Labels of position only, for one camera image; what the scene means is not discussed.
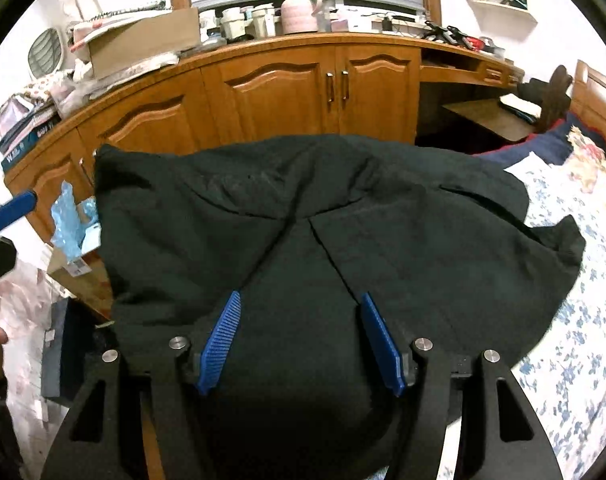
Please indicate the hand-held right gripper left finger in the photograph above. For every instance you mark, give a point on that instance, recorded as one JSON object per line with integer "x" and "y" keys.
{"x": 222, "y": 340}

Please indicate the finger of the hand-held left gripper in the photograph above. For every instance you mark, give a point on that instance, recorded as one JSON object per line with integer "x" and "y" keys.
{"x": 13, "y": 207}

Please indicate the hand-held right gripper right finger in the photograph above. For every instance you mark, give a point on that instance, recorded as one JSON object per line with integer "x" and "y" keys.
{"x": 383, "y": 345}

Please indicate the black double-breasted coat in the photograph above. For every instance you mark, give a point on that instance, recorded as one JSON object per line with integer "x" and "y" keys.
{"x": 303, "y": 240}

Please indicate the light blue plastic bag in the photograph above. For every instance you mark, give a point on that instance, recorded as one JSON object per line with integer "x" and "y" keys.
{"x": 75, "y": 225}

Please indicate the pink plastic bag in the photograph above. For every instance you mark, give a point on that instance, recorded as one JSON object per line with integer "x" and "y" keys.
{"x": 28, "y": 320}

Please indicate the blue book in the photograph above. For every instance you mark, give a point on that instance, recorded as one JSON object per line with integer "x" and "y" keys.
{"x": 30, "y": 142}

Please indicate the small cardboard box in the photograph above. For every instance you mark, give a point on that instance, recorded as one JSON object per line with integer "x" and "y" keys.
{"x": 83, "y": 285}

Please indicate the pile of patterned cloths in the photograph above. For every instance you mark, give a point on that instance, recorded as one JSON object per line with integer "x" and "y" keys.
{"x": 58, "y": 90}

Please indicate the white round fan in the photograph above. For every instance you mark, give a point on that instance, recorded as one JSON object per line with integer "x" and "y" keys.
{"x": 45, "y": 52}

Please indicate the black cloth with white outline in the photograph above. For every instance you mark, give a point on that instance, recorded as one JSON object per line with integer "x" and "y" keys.
{"x": 0, "y": 435}

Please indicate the bed with floral sheet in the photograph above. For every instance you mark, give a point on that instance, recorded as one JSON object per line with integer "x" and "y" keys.
{"x": 583, "y": 360}

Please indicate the brown cardboard box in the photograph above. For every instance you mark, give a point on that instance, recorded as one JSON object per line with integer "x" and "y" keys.
{"x": 138, "y": 42}

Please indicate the white patterned tote bag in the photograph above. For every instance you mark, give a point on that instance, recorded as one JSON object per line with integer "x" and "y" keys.
{"x": 78, "y": 2}

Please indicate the navy blue bed cover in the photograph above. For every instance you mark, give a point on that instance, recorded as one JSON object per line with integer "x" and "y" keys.
{"x": 548, "y": 145}

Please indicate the wooden desk cabinet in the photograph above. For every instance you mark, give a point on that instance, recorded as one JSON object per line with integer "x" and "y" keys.
{"x": 283, "y": 85}

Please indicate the white cup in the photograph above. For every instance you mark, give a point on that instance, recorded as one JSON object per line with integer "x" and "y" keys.
{"x": 263, "y": 21}
{"x": 208, "y": 25}
{"x": 233, "y": 24}

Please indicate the pink floral quilt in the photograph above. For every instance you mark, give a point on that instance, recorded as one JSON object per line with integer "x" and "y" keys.
{"x": 598, "y": 170}

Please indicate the red basket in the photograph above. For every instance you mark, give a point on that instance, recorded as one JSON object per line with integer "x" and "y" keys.
{"x": 477, "y": 42}

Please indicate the black gadget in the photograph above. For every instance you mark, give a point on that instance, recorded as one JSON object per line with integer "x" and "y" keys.
{"x": 445, "y": 34}

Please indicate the wooden bed headboard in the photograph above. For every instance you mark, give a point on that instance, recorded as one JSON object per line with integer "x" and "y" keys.
{"x": 600, "y": 95}

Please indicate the pink jug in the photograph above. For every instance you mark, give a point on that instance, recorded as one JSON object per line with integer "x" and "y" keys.
{"x": 300, "y": 10}

